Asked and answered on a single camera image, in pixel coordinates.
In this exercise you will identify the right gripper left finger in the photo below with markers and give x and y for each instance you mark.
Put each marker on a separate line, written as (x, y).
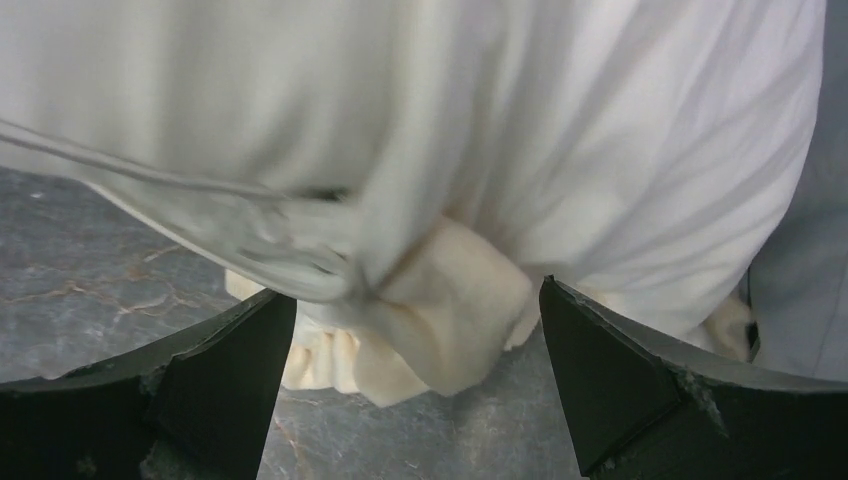
(196, 404)

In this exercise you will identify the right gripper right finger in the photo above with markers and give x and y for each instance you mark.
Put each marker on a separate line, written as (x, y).
(640, 404)

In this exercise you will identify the grey pillowcase with cream ruffle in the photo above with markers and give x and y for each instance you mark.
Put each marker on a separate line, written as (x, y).
(415, 249)

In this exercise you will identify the white pillow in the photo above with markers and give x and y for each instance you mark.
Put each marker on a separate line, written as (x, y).
(579, 68)

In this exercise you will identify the light blue-grey pillow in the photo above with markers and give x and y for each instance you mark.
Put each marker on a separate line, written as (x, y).
(798, 281)

